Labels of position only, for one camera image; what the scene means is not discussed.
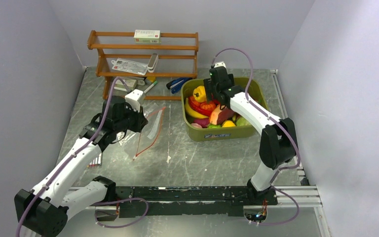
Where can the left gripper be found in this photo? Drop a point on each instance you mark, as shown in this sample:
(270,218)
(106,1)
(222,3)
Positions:
(141,121)

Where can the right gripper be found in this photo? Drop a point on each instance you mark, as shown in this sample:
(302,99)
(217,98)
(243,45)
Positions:
(208,87)

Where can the yellow bell pepper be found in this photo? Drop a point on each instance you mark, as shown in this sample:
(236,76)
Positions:
(199,94)

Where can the clear zip top bag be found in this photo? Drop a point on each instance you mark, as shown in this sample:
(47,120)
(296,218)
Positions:
(135,144)

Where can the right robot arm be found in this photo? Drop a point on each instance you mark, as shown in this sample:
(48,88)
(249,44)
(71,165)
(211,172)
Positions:
(278,144)

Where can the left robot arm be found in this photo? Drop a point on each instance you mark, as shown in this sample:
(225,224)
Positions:
(45,209)

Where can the orange mini pumpkin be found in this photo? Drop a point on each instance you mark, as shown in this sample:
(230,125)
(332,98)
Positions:
(208,106)

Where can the red chili pepper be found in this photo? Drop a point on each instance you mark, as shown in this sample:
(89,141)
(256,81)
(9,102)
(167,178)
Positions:
(196,103)

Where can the blue stapler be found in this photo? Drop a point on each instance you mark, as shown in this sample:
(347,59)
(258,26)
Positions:
(175,85)

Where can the yellow banana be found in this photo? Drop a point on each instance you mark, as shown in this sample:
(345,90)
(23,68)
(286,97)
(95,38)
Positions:
(196,112)

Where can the papaya slice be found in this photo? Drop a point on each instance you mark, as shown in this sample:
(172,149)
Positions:
(220,114)

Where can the purple sweet potato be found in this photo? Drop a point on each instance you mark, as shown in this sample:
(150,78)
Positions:
(203,122)

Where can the wooden shelf rack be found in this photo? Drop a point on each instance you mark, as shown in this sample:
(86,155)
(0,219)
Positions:
(177,54)

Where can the white marker pen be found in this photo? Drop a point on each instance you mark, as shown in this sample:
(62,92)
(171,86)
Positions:
(150,87)

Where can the white box lower shelf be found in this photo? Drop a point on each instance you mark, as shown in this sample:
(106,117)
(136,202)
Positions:
(126,85)

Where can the yellow lemon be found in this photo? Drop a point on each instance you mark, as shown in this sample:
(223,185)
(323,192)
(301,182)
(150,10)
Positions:
(228,123)

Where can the olive green plastic bin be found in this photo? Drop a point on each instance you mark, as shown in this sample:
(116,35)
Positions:
(208,134)

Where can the green cabbage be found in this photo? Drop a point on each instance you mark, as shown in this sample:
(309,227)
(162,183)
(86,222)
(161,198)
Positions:
(241,121)

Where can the white case on shelf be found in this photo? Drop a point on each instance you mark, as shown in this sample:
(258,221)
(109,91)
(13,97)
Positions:
(152,63)

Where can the colored marker pack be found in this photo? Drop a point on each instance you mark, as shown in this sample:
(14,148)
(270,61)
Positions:
(96,162)

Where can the packaged item on shelf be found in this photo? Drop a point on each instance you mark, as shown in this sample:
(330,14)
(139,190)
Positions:
(129,66)

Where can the white red box on shelf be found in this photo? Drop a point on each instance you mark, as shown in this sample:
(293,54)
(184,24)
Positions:
(147,36)

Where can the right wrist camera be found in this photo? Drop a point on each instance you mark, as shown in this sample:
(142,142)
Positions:
(219,64)

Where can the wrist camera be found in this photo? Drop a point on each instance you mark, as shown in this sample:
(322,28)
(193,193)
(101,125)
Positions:
(135,99)
(219,64)

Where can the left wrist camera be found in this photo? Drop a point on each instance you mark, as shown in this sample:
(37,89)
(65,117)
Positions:
(135,99)

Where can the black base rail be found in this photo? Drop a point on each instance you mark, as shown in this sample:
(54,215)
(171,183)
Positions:
(192,200)

